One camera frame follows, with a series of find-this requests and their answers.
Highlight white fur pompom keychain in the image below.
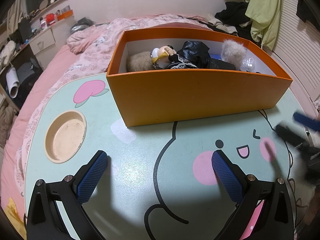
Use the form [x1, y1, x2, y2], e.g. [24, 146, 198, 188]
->
[221, 40, 247, 65]

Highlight black satin lace cloth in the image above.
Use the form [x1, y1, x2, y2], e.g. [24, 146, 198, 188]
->
[166, 41, 236, 70]

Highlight small doll figure keychain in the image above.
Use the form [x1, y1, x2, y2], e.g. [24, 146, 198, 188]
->
[150, 46, 177, 69]

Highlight clear plastic bag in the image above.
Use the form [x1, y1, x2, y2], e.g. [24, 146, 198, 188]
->
[240, 56, 261, 73]

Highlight mint cartoon lap table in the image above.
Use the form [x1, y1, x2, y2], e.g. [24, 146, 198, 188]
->
[24, 74, 313, 239]

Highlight black hanging garment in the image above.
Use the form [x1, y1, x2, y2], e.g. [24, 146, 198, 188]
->
[296, 0, 318, 25]

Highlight blue tin box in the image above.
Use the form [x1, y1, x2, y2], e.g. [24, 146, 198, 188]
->
[210, 54, 221, 60]

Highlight black clothes pile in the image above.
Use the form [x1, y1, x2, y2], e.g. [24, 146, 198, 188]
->
[206, 2, 254, 42]

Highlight light green hanging garment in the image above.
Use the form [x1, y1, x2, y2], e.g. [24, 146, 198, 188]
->
[245, 0, 282, 50]

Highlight orange cardboard box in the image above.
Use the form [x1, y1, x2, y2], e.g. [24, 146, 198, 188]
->
[106, 27, 292, 127]

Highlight dark red pillow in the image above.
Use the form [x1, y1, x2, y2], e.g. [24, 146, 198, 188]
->
[146, 22, 209, 30]

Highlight brown fur pompom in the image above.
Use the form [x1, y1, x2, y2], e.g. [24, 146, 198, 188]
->
[126, 51, 153, 72]

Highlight pink floral duvet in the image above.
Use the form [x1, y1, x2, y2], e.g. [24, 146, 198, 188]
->
[14, 14, 207, 191]

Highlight white bedside cabinet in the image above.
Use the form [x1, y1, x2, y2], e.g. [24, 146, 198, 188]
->
[29, 16, 75, 69]

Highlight red container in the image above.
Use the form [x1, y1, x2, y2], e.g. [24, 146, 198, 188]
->
[46, 13, 58, 25]

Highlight small orange box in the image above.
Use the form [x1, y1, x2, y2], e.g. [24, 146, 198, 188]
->
[57, 10, 73, 21]

